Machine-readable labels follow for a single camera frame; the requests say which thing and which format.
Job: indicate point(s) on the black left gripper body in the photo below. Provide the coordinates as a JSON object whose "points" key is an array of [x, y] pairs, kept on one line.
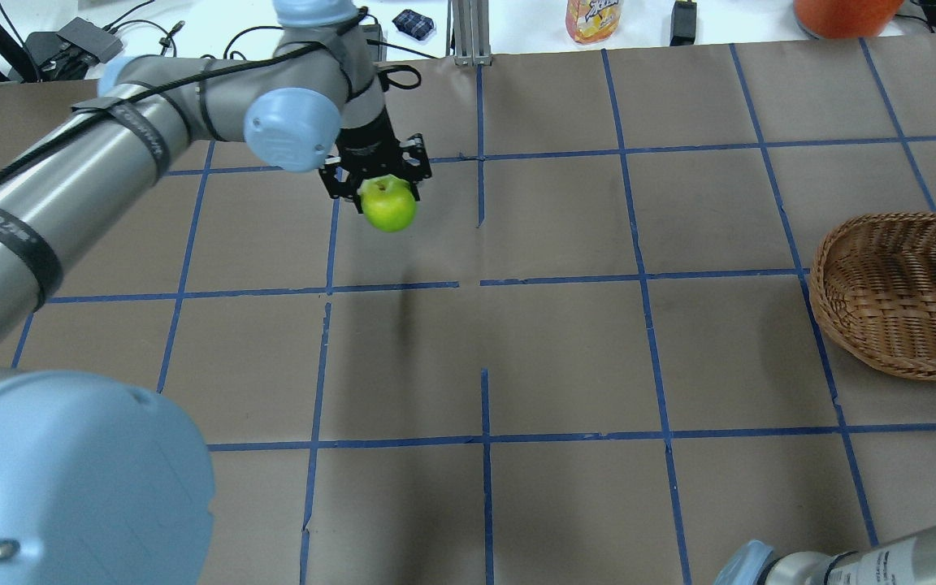
{"points": [[368, 145]]}

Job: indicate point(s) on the green apple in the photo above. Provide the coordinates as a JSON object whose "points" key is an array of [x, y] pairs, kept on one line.
{"points": [[388, 203]]}

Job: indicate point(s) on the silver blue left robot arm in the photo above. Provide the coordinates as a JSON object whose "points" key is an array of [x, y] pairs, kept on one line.
{"points": [[104, 481]]}

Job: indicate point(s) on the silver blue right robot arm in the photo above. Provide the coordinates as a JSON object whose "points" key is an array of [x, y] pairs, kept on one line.
{"points": [[907, 560]]}

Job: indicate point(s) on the woven wicker basket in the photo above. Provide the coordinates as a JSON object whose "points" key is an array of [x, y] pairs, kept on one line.
{"points": [[873, 291]]}

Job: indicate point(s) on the dark blue pouch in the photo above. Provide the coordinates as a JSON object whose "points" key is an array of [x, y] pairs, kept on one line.
{"points": [[414, 24]]}

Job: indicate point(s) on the orange juice bottle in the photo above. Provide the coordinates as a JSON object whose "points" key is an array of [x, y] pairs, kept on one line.
{"points": [[588, 22]]}

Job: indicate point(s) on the black power adapter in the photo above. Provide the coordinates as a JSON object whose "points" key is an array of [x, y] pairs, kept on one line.
{"points": [[684, 18]]}

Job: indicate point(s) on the orange cylindrical container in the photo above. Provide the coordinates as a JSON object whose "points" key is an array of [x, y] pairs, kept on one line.
{"points": [[844, 19]]}

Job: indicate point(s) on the aluminium frame post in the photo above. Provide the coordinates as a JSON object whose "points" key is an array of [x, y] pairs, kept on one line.
{"points": [[469, 33]]}

